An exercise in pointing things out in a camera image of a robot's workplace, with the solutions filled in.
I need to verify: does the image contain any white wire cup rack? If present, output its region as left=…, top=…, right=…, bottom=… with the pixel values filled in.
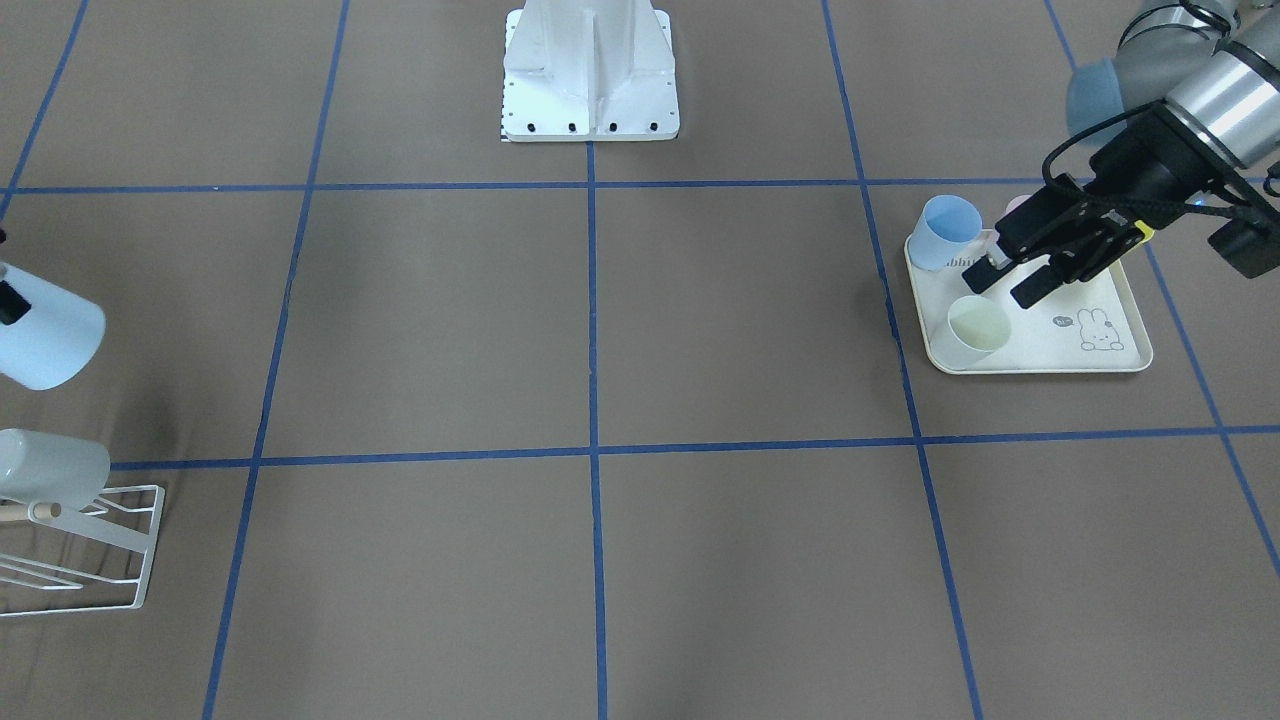
left=3, top=484, right=166, bottom=621

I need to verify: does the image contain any blue cup row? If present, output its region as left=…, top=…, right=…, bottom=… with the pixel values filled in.
left=906, top=193, right=984, bottom=272
left=1, top=264, right=106, bottom=391

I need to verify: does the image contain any pale green plastic cup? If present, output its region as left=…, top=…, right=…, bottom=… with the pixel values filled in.
left=937, top=295, right=1012, bottom=366

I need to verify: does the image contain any blue cup front row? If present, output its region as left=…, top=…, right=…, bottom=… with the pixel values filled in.
left=1, top=264, right=106, bottom=391

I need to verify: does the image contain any wooden rack handle rod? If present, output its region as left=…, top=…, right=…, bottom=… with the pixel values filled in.
left=0, top=503, right=61, bottom=523

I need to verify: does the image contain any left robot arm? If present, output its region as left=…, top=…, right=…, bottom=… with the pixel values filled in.
left=963, top=1, right=1279, bottom=309

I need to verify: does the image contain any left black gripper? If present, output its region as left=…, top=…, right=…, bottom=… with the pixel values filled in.
left=963, top=105, right=1251, bottom=309

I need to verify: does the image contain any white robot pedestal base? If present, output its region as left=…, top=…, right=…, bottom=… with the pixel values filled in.
left=500, top=1, right=681, bottom=143

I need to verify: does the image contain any grey plastic cup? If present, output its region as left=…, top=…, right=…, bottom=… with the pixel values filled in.
left=1, top=428, right=110, bottom=511

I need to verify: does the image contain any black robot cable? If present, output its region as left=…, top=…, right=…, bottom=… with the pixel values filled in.
left=1041, top=95, right=1280, bottom=225

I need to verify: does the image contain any blue cup back row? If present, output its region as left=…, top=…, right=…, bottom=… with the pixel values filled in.
left=906, top=193, right=984, bottom=272

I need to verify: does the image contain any cream rabbit tray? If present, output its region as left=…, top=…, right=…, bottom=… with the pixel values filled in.
left=904, top=231, right=1155, bottom=375

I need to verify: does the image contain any pink plastic cup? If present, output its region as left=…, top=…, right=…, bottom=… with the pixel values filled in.
left=1001, top=193, right=1030, bottom=218

